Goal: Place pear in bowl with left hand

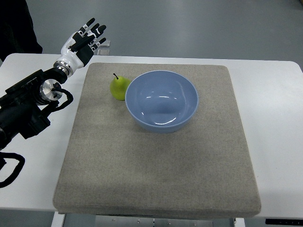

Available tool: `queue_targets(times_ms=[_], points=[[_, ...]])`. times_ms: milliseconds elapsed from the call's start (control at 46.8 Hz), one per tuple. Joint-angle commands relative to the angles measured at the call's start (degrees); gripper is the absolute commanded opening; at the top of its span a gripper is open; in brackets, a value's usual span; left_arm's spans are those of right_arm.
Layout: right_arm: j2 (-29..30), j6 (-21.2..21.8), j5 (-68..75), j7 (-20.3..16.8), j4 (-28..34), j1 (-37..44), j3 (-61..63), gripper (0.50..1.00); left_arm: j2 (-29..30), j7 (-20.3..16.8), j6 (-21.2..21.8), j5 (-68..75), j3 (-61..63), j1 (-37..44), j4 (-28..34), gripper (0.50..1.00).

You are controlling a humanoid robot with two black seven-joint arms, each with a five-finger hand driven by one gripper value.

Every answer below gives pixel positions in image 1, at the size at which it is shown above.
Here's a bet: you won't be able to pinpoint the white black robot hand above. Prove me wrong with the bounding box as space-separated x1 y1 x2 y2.
53 18 106 77

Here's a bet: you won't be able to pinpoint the green pear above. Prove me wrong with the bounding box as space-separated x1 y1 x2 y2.
109 73 131 101

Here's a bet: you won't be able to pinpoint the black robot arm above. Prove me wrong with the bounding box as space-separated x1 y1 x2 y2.
0 68 73 149

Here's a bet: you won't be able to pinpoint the blue bowl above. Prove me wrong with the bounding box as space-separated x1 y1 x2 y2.
125 70 199 133

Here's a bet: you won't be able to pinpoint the metal floor plate near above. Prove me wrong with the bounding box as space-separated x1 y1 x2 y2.
97 48 110 56

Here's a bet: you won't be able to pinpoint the dark object top left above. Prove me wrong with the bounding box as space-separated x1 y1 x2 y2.
0 0 43 61

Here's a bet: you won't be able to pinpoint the grey fabric mat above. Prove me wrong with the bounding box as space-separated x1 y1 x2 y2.
53 63 261 219

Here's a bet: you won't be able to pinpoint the black cable loop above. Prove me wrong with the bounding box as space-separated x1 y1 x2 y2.
0 152 26 189

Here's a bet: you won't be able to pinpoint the metal table frame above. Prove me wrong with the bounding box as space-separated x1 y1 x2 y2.
51 211 246 227

